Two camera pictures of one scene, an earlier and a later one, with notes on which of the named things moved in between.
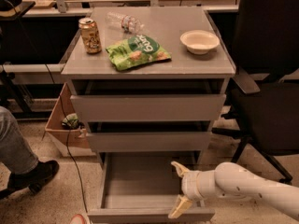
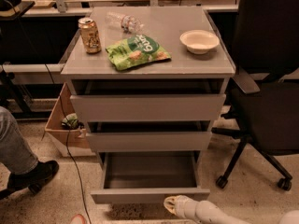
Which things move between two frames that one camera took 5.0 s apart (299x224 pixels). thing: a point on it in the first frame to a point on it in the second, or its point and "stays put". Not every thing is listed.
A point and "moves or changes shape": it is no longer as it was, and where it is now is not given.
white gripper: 189,184 to 183,206
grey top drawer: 150,107 stays put
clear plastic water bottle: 130,24 stays put
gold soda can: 91,35 stays put
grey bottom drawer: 140,188 moves or changes shape
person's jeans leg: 16,156 stays put
